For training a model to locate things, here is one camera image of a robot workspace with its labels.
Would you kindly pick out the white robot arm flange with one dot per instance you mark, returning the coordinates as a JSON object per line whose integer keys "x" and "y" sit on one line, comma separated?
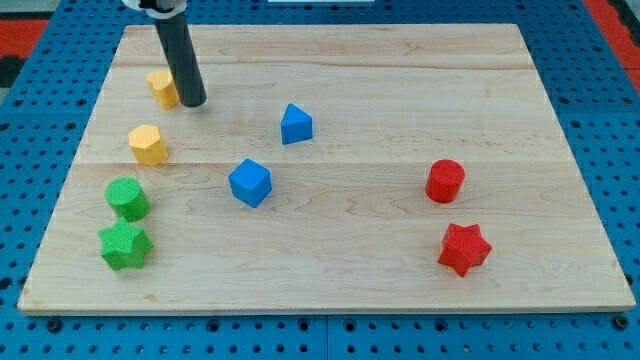
{"x": 157, "y": 9}

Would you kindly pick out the blue triangle block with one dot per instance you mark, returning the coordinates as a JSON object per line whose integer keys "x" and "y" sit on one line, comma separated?
{"x": 296, "y": 125}

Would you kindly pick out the blue cube block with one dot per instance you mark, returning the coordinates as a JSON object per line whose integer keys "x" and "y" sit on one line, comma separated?
{"x": 250, "y": 182}

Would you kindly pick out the yellow heart block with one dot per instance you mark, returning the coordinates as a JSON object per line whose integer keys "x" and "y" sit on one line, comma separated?
{"x": 163, "y": 88}

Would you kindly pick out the light wooden board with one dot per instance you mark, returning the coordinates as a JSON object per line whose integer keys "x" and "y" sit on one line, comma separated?
{"x": 347, "y": 227}

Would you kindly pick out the red cylinder block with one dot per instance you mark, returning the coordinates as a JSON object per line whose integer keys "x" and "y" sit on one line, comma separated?
{"x": 445, "y": 180}

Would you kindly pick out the red star block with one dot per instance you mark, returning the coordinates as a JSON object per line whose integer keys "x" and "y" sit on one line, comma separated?
{"x": 463, "y": 247}

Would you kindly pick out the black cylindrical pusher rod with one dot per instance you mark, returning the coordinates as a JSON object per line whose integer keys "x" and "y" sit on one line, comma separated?
{"x": 180, "y": 55}

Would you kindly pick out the yellow hexagon block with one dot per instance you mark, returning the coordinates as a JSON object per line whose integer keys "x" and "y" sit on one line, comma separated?
{"x": 147, "y": 145}

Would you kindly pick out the green cylinder block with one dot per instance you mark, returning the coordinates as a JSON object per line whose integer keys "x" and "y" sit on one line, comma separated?
{"x": 127, "y": 199}

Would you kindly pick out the green star block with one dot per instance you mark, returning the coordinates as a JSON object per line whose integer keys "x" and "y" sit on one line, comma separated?
{"x": 124, "y": 245}

